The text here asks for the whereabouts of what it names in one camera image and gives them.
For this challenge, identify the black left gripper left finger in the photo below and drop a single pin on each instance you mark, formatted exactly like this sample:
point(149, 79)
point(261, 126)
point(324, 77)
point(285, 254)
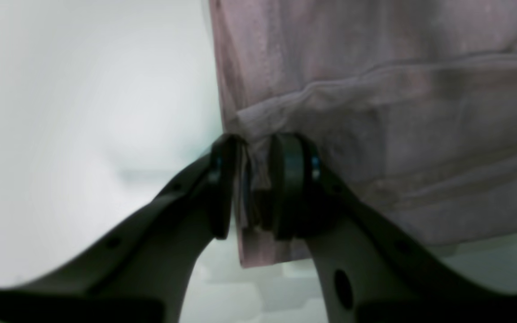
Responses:
point(139, 271)

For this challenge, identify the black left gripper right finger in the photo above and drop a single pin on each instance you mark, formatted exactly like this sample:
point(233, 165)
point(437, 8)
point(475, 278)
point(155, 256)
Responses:
point(370, 271)

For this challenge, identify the mauve pink T-shirt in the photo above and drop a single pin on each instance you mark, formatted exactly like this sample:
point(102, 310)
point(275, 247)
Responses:
point(413, 103)

